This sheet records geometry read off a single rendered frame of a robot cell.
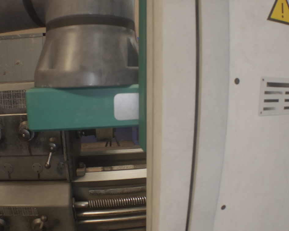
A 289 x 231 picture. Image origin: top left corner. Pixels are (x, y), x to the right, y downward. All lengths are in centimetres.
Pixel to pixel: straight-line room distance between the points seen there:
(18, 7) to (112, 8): 16
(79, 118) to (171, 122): 14
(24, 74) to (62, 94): 419
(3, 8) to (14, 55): 417
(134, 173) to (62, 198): 40
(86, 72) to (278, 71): 25
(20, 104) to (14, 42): 354
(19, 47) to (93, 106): 428
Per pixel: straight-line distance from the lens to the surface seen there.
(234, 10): 27
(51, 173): 118
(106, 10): 33
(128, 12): 36
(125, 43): 33
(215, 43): 25
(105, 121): 32
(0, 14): 42
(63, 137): 108
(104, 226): 139
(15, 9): 40
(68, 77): 30
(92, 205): 119
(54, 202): 112
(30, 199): 116
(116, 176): 121
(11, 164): 122
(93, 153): 153
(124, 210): 123
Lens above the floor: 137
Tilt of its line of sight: 11 degrees down
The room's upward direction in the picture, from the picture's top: straight up
